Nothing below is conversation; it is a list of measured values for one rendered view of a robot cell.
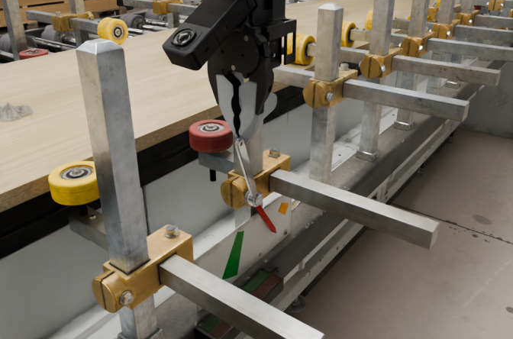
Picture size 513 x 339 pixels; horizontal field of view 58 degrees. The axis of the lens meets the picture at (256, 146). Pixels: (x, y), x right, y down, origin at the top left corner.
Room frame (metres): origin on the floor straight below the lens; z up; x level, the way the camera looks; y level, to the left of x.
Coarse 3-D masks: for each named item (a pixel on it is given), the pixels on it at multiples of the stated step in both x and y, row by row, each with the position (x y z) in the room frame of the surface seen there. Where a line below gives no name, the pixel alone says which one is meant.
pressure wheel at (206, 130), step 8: (208, 120) 0.82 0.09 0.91; (216, 120) 0.82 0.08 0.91; (192, 128) 0.78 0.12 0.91; (200, 128) 0.78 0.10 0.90; (208, 128) 0.78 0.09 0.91; (216, 128) 0.79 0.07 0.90; (224, 128) 0.78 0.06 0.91; (192, 136) 0.76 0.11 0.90; (200, 136) 0.75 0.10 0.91; (208, 136) 0.75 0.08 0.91; (216, 136) 0.75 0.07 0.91; (224, 136) 0.76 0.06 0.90; (232, 136) 0.78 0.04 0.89; (192, 144) 0.76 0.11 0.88; (200, 144) 0.75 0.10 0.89; (208, 144) 0.75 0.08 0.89; (216, 144) 0.75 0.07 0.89; (224, 144) 0.76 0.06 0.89; (232, 144) 0.78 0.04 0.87; (208, 152) 0.75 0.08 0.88; (216, 152) 0.75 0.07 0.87
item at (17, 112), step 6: (0, 108) 0.87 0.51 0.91; (6, 108) 0.87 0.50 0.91; (12, 108) 0.85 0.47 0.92; (18, 108) 0.88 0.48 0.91; (24, 108) 0.87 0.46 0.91; (30, 108) 0.88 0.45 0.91; (0, 114) 0.85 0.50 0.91; (6, 114) 0.84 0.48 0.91; (12, 114) 0.84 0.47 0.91; (18, 114) 0.85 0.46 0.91; (24, 114) 0.86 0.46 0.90; (6, 120) 0.83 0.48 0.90
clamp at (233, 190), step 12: (264, 156) 0.74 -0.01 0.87; (288, 156) 0.74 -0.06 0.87; (264, 168) 0.69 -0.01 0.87; (276, 168) 0.70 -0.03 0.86; (288, 168) 0.73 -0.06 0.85; (228, 180) 0.65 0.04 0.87; (240, 180) 0.65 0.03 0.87; (264, 180) 0.68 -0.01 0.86; (228, 192) 0.65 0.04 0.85; (240, 192) 0.63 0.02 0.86; (264, 192) 0.68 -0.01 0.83; (228, 204) 0.65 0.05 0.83; (240, 204) 0.64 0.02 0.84
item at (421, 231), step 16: (208, 160) 0.77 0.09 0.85; (224, 160) 0.75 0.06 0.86; (272, 176) 0.68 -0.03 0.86; (288, 176) 0.68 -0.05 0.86; (288, 192) 0.66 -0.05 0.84; (304, 192) 0.65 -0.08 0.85; (320, 192) 0.63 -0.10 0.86; (336, 192) 0.63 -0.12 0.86; (320, 208) 0.63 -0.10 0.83; (336, 208) 0.61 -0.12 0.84; (352, 208) 0.60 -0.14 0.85; (368, 208) 0.58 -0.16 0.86; (384, 208) 0.58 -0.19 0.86; (368, 224) 0.58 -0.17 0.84; (384, 224) 0.56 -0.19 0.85; (400, 224) 0.55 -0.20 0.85; (416, 224) 0.54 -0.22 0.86; (432, 224) 0.54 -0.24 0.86; (416, 240) 0.54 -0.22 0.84; (432, 240) 0.53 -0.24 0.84
